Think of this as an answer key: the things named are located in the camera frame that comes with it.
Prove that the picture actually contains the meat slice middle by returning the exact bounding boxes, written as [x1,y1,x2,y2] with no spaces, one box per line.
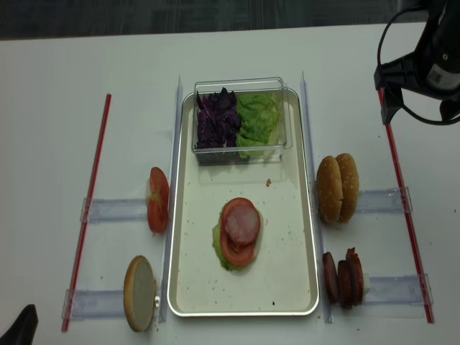
[337,260,353,309]

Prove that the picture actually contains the green lettuce in container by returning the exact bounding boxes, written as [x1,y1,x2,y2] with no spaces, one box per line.
[236,93,281,147]

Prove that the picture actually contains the white right pusher block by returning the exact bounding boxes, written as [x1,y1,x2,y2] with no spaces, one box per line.
[362,273,370,300]

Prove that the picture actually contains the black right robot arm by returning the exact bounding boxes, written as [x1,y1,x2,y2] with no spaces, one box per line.
[374,1,459,126]

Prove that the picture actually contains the sesame bun left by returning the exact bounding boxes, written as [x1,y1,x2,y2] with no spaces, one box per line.
[316,156,344,222]

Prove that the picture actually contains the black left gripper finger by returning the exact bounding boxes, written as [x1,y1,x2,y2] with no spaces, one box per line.
[0,304,39,345]

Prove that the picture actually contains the meat slice left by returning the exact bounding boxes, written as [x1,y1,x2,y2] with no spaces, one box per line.
[322,252,339,304]

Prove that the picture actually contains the right red rail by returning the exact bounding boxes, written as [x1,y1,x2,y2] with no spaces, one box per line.
[377,88,436,323]

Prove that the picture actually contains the clear pusher track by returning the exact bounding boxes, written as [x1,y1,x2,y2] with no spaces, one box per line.
[363,275,433,305]
[80,198,147,224]
[62,290,125,320]
[355,187,413,214]

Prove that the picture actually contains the red rail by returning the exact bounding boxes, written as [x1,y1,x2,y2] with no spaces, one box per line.
[377,88,436,323]
[61,93,111,333]

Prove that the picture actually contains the upright tomato slice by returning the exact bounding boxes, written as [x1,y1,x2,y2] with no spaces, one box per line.
[147,167,170,233]

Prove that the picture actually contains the right near clear pusher track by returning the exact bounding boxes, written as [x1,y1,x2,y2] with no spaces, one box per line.
[363,275,433,305]

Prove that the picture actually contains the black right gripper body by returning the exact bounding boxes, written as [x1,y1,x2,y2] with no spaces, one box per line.
[374,35,459,103]

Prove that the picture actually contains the tomato slice on burger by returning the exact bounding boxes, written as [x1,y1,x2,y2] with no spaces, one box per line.
[220,198,257,266]

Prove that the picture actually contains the clear plastic container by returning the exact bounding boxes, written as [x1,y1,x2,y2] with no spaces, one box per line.
[191,77,292,165]

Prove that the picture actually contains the sesame bun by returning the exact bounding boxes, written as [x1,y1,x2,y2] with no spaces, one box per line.
[336,153,359,223]
[316,156,344,222]

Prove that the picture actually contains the sesame bun right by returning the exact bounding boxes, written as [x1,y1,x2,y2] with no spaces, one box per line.
[336,153,359,223]

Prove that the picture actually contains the left far clear pusher track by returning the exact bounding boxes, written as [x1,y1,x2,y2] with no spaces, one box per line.
[80,198,147,224]

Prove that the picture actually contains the purple cabbage pieces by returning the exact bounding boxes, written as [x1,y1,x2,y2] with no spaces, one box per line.
[196,88,241,149]

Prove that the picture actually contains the round meat patty slice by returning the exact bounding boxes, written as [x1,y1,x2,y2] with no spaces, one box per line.
[224,205,260,245]

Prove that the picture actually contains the black cable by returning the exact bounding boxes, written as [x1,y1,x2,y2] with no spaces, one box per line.
[375,6,460,126]

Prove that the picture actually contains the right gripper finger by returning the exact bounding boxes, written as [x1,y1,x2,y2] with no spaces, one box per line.
[381,86,404,125]

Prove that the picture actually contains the right far clear pusher track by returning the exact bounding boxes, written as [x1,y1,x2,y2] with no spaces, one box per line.
[355,187,413,214]

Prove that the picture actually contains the lettuce leaf on burger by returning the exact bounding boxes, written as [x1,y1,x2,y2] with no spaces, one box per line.
[212,224,242,271]

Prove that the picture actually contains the meat slice right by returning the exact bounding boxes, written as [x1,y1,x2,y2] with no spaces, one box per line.
[346,247,364,306]

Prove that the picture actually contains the left near clear pusher track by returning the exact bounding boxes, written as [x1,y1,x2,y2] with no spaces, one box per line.
[62,290,125,320]

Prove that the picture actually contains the upright cut bun half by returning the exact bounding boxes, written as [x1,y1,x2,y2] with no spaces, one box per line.
[123,255,156,333]

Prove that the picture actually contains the left clear long rail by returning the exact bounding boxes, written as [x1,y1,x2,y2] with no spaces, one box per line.
[157,76,183,323]

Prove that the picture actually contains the silver metal tray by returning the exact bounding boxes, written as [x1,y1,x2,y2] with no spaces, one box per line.
[167,91,319,317]

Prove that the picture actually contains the left red rail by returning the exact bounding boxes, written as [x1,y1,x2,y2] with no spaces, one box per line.
[61,93,111,333]

